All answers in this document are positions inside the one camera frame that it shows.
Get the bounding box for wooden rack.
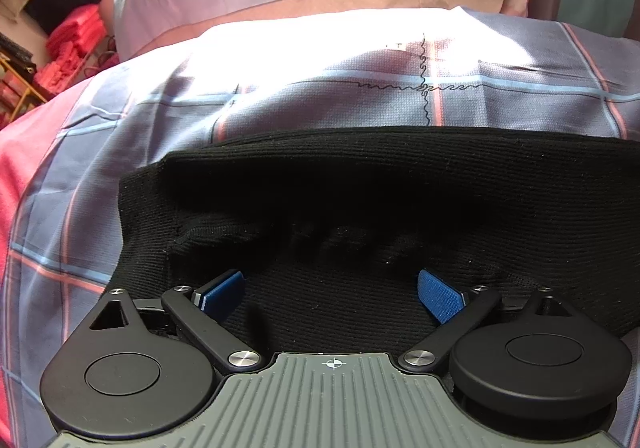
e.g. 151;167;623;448
0;31;51;129

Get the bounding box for stack of red clothes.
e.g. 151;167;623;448
45;3;109;95

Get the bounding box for black ribbed pants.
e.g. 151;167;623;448
107;125;640;355

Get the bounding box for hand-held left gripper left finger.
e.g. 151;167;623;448
87;269;262;373

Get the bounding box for plaid patchwork bed sheet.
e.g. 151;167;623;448
0;6;640;448

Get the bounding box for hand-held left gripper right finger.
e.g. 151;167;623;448
397;269;583;373

